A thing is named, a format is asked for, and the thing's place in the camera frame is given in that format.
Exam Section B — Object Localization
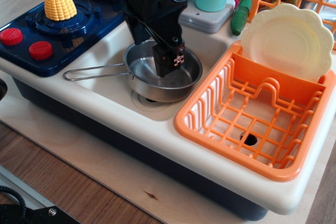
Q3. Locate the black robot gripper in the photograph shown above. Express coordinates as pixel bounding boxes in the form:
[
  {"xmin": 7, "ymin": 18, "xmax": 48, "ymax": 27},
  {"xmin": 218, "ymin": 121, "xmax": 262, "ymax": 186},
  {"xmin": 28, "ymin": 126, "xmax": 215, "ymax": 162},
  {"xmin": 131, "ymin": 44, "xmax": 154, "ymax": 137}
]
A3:
[{"xmin": 123, "ymin": 0, "xmax": 189, "ymax": 77}]

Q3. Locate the small stainless steel pan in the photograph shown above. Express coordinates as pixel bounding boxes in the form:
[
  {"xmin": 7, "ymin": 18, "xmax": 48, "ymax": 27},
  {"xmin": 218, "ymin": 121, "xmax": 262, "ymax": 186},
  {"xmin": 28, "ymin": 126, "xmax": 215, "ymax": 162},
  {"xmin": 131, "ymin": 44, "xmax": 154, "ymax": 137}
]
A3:
[{"xmin": 63, "ymin": 39, "xmax": 203, "ymax": 102}]

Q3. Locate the cream toy kitchen sink unit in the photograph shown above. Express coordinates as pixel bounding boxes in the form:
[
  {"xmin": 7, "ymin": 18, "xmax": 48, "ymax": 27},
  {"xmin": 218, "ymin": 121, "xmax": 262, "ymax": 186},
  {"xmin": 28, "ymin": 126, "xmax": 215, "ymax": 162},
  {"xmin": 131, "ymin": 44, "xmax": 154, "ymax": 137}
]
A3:
[{"xmin": 1, "ymin": 23, "xmax": 335, "ymax": 220}]

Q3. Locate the orange plastic drying rack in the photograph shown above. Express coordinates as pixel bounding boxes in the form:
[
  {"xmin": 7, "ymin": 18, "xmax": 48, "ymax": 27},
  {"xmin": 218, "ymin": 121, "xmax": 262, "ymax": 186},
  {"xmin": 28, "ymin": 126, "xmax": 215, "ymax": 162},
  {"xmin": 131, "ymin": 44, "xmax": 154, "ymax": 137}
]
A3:
[{"xmin": 174, "ymin": 42, "xmax": 335, "ymax": 182}]

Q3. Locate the grey toy faucet base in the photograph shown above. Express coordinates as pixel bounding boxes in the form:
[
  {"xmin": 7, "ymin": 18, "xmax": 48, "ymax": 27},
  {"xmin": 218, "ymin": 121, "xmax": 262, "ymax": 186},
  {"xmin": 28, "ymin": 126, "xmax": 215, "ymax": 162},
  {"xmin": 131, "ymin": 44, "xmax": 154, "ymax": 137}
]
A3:
[{"xmin": 179, "ymin": 0, "xmax": 236, "ymax": 34}]

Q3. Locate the green toy vegetable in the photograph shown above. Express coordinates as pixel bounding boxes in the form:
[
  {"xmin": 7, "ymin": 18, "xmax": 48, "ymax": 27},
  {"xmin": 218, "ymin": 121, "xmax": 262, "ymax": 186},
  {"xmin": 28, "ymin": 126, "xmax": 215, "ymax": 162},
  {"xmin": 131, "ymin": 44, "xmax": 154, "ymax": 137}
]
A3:
[{"xmin": 230, "ymin": 0, "xmax": 252, "ymax": 36}]

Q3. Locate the cream scalloped plastic plate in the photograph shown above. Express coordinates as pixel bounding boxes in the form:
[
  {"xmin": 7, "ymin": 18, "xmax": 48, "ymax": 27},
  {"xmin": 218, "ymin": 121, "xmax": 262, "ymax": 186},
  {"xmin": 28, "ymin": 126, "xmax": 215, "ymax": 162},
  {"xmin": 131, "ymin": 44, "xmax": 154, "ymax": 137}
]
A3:
[{"xmin": 241, "ymin": 4, "xmax": 334, "ymax": 82}]

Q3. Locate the yellow toy corn cob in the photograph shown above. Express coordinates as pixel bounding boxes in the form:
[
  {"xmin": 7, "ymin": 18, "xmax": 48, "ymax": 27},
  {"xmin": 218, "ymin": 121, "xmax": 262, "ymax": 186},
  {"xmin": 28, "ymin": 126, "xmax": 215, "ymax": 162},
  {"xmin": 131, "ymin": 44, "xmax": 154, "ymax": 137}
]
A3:
[{"xmin": 44, "ymin": 0, "xmax": 77, "ymax": 22}]

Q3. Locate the red stove knob right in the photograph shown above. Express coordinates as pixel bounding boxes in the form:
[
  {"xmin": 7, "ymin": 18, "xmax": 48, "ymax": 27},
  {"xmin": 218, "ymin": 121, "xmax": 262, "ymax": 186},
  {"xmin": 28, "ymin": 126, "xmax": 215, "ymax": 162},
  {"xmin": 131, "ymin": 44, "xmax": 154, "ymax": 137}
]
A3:
[{"xmin": 29, "ymin": 41, "xmax": 54, "ymax": 60}]

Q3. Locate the red stove knob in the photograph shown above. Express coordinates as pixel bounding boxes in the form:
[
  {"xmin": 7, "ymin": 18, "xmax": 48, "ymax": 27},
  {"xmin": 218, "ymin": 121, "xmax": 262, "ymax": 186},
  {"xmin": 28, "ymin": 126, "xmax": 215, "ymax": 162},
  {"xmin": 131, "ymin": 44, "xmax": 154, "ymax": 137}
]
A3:
[
  {"xmin": 0, "ymin": 28, "xmax": 24, "ymax": 46},
  {"xmin": 29, "ymin": 41, "xmax": 54, "ymax": 60}
]

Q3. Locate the navy blue toy stove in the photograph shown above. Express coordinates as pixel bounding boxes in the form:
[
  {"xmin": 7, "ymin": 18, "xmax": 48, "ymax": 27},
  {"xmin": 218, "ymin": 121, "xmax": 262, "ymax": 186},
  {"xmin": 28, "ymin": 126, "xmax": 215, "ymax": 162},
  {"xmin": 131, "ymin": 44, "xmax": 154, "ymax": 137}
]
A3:
[{"xmin": 1, "ymin": 0, "xmax": 124, "ymax": 77}]

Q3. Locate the red stove knob left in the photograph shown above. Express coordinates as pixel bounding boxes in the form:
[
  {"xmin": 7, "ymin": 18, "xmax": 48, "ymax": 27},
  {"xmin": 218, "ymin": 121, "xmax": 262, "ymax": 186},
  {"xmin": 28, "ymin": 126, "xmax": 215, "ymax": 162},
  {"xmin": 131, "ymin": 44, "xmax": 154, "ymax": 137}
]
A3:
[{"xmin": 0, "ymin": 28, "xmax": 24, "ymax": 46}]

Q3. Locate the black bracket with screw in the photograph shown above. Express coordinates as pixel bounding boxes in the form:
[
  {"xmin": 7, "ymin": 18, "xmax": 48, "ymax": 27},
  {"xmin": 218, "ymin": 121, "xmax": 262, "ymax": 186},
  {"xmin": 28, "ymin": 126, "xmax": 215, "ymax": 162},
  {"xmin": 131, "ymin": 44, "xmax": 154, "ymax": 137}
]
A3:
[{"xmin": 25, "ymin": 206, "xmax": 80, "ymax": 224}]

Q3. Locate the black braided cable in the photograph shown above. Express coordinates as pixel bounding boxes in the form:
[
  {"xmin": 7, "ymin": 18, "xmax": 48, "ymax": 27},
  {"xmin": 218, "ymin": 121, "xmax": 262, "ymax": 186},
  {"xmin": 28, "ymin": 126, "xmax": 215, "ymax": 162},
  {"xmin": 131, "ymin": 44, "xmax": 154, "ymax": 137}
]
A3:
[{"xmin": 0, "ymin": 185, "xmax": 27, "ymax": 224}]

